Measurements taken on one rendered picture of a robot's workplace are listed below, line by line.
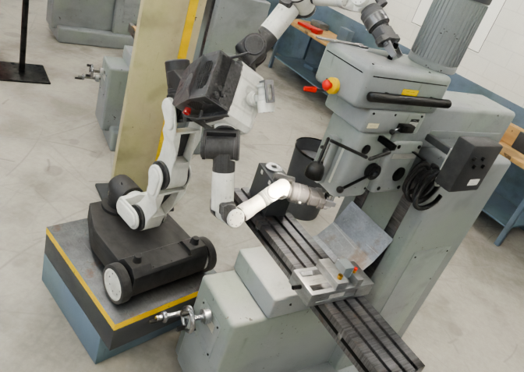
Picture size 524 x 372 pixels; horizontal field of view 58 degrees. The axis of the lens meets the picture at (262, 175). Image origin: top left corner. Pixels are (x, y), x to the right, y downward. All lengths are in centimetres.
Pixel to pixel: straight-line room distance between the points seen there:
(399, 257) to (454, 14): 111
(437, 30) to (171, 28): 187
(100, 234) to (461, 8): 196
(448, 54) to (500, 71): 450
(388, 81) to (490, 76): 483
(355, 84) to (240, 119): 47
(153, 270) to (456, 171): 146
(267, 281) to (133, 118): 178
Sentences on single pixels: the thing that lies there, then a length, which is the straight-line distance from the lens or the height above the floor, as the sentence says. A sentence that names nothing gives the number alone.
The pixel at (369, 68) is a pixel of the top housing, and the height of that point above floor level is 188.
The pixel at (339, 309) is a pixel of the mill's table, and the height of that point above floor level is 92.
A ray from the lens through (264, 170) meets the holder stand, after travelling 242.
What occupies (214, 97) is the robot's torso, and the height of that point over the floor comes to 159.
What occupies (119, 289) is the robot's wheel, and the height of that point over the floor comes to 50.
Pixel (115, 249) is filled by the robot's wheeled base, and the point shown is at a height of 57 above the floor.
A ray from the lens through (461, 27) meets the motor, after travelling 199.
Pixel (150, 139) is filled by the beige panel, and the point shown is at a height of 56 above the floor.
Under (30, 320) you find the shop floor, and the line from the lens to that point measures 296.
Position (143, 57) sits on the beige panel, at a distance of 332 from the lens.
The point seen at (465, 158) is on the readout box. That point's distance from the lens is 192.
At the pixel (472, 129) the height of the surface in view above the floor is 167.
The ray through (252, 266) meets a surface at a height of 84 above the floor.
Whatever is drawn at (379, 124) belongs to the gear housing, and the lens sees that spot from 185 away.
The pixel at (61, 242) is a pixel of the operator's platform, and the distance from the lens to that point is 281.
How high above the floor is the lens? 221
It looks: 28 degrees down
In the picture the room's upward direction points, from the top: 19 degrees clockwise
